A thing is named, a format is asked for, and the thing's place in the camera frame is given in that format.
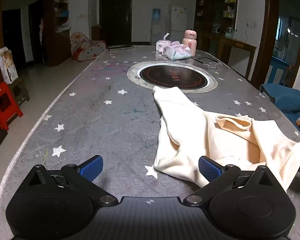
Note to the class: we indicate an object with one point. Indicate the water dispenser with blue bottle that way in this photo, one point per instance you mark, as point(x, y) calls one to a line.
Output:
point(156, 27)

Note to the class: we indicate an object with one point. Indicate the round built-in induction cooktop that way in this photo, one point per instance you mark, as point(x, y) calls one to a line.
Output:
point(172, 76)

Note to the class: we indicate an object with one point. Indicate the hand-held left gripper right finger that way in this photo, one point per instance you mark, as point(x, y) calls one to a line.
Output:
point(210, 168)

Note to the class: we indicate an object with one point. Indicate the dark wooden door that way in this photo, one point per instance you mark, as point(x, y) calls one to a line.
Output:
point(116, 17)

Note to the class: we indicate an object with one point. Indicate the dark wood display cabinet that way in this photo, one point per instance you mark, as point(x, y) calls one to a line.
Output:
point(215, 10)

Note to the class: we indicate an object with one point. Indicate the grey star-print tablecloth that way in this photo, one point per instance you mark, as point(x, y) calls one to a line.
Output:
point(95, 110)

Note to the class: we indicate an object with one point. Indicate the pink bottle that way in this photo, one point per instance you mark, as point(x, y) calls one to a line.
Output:
point(189, 43)

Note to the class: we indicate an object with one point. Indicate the white tissue pack with flap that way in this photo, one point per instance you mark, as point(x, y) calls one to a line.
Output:
point(162, 44)

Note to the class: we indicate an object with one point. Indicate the blue sofa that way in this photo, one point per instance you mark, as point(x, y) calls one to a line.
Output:
point(285, 98)

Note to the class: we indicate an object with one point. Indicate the small wooden stool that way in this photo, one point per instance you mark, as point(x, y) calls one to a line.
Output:
point(20, 90)

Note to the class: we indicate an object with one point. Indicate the dark wood bookcase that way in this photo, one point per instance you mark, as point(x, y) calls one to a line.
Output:
point(53, 42)

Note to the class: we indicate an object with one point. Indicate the red plastic stool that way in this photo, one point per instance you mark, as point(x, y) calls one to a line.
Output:
point(2, 105)

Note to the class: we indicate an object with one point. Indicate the dark wooden side desk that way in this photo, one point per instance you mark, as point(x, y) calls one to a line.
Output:
point(236, 44)

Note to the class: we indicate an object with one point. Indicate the white refrigerator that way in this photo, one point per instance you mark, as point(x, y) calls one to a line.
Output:
point(178, 22)

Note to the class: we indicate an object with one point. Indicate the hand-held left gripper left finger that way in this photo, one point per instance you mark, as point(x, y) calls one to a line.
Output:
point(91, 168)

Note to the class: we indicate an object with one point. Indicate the cream sweatshirt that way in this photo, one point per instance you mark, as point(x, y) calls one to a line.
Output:
point(190, 135)

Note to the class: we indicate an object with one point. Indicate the glass jar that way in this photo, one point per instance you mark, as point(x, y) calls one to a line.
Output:
point(229, 33)

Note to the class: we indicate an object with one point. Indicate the white paper bag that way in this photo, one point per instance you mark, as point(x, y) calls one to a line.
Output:
point(7, 65)

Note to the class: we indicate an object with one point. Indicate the patterned kids sofa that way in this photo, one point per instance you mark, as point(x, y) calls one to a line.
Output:
point(86, 47)

